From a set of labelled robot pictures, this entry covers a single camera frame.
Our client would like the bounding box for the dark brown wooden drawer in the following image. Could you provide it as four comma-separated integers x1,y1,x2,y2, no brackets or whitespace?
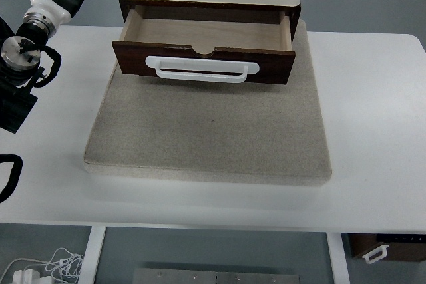
112,5,296,86

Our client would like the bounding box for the grey fabric mat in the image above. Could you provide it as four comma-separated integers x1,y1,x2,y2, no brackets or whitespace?
82,17,333,188

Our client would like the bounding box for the white table leg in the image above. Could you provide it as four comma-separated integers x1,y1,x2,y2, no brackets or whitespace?
325,232,351,284
79,226,107,284

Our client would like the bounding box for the white charger block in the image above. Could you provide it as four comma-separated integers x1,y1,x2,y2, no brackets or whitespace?
12,269,43,284

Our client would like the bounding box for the black table control panel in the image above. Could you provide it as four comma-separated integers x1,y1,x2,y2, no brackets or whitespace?
375,234,426,243

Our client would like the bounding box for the white drawer handle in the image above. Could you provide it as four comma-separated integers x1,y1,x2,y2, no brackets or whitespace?
144,55,260,84

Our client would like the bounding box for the white tangled cable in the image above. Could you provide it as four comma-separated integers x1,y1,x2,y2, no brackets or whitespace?
0,247,84,284

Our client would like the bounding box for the brown box with white handle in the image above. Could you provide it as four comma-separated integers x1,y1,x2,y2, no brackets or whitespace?
347,233,426,265

